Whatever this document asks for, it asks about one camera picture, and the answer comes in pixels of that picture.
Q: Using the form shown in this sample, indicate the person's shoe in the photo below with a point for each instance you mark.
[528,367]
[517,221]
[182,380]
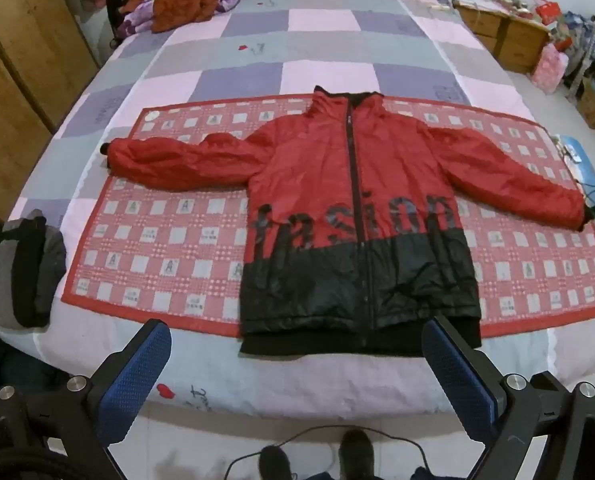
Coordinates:
[272,462]
[356,455]

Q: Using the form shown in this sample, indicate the pink bag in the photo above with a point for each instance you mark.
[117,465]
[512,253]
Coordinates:
[547,67]

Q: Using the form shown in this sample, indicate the grey and black clothes pile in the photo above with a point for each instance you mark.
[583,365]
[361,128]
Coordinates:
[7,270]

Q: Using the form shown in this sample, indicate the red bag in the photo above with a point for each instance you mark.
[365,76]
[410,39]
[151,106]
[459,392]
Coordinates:
[547,10]

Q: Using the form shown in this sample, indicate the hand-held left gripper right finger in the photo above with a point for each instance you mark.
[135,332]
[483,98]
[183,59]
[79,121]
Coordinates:
[457,380]

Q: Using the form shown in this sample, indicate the pile of colourful clothes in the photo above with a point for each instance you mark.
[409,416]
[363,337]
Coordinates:
[585,35]

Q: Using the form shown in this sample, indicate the person's left shoe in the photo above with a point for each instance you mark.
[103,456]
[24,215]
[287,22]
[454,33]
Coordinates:
[272,462]

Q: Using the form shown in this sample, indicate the wooden wardrobe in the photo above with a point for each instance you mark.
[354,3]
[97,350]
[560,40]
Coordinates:
[17,60]

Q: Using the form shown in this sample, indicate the black bag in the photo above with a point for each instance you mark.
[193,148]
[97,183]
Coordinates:
[115,10]

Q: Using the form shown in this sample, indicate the wooden cabinet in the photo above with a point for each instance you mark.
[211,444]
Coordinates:
[517,40]

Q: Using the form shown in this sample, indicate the blue board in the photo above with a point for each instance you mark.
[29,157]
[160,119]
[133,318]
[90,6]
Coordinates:
[590,155]

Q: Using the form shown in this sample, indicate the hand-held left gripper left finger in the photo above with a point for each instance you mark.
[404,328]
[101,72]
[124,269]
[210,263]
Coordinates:
[132,375]

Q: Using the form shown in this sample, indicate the red checked mat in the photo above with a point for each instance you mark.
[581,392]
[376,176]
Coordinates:
[177,250]

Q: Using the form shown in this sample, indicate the person's right shoe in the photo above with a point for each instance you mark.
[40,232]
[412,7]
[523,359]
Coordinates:
[356,455]

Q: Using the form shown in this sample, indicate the red and black jacket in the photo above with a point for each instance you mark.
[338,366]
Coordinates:
[327,170]

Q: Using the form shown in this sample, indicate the patchwork bed quilt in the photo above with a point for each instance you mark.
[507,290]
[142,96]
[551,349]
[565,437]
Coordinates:
[302,45]

